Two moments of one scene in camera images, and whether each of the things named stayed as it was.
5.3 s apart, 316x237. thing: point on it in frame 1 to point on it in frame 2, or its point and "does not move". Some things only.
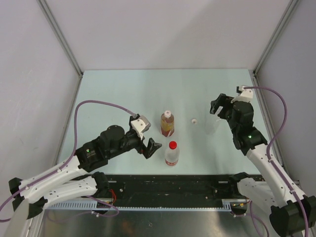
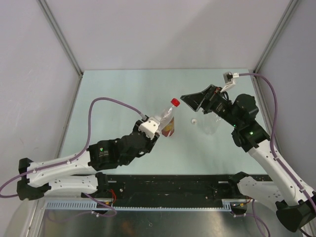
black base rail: (171, 190) does not move
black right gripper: (223, 100) to (196, 100)
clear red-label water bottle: (172, 156) to (166, 116)
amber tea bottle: (167, 125) does not move
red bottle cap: (173, 144) to (175, 102)
